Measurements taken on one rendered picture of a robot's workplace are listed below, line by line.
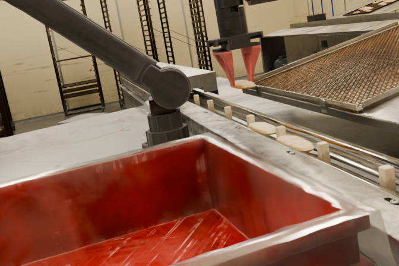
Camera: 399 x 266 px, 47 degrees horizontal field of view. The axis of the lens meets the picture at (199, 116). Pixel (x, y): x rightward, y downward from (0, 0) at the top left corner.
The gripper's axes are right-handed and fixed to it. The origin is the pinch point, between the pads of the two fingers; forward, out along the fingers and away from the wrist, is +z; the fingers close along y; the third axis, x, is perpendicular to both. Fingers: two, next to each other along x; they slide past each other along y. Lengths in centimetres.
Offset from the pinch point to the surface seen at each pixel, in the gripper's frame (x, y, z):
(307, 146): -27.2, -0.9, 8.3
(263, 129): -12.2, -1.6, 8.1
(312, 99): -12.2, 8.8, 4.7
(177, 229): -36.7, -24.2, 11.0
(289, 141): -23.3, -2.0, 7.9
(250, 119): -4.0, -1.0, 7.6
